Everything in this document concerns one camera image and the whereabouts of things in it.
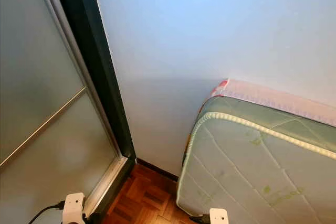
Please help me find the frosted glass sliding door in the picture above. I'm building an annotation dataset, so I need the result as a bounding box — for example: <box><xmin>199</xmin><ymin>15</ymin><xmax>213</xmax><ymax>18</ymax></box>
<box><xmin>0</xmin><ymin>0</ymin><xmax>129</xmax><ymax>224</ymax></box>

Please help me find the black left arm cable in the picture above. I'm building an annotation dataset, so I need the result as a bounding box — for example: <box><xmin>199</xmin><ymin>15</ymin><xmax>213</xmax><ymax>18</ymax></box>
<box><xmin>28</xmin><ymin>200</ymin><xmax>66</xmax><ymax>224</ymax></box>

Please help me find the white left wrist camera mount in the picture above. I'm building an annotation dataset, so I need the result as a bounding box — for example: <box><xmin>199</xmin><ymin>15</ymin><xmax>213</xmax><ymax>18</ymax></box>
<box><xmin>62</xmin><ymin>193</ymin><xmax>86</xmax><ymax>224</ymax></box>

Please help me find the dark wooden baseboard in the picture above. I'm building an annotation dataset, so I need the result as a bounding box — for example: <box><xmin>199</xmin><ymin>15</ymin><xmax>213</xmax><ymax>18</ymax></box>
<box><xmin>134</xmin><ymin>156</ymin><xmax>180</xmax><ymax>183</ymax></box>

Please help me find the dark green door frame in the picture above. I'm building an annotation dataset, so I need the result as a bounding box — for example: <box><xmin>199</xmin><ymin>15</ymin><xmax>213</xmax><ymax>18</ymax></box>
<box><xmin>49</xmin><ymin>0</ymin><xmax>137</xmax><ymax>224</ymax></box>

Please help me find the green quilted mattress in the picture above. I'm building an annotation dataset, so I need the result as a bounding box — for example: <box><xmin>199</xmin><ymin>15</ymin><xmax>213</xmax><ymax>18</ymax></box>
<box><xmin>176</xmin><ymin>97</ymin><xmax>336</xmax><ymax>224</ymax></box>

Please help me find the pink patterned mattress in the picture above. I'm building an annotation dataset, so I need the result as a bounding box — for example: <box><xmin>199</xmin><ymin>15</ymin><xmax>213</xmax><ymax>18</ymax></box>
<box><xmin>181</xmin><ymin>78</ymin><xmax>336</xmax><ymax>167</ymax></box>

